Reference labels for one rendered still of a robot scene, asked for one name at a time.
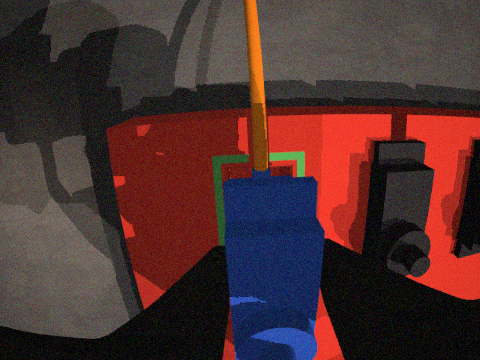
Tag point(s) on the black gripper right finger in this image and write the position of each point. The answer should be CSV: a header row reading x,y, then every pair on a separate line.
x,y
378,314

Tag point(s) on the red flat plate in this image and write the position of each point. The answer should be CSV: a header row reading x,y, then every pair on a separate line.
x,y
400,186

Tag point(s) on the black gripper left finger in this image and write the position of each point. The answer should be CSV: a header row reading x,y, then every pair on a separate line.
x,y
188,322

